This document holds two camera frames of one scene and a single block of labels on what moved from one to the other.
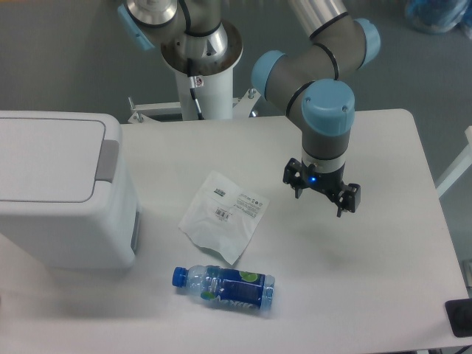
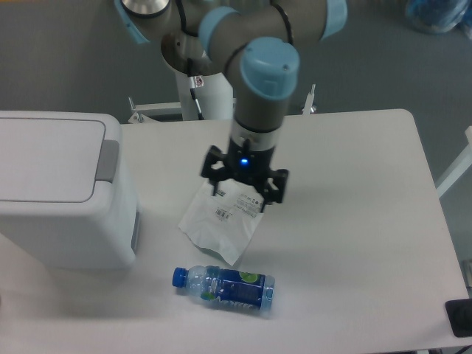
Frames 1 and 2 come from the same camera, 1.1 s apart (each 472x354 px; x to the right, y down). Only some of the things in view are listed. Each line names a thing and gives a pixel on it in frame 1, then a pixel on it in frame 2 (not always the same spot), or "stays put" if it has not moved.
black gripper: x=330 y=183 → x=244 y=163
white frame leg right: x=457 y=169 stays put
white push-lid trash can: x=67 y=193 stays put
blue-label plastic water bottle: x=226 y=285 stays put
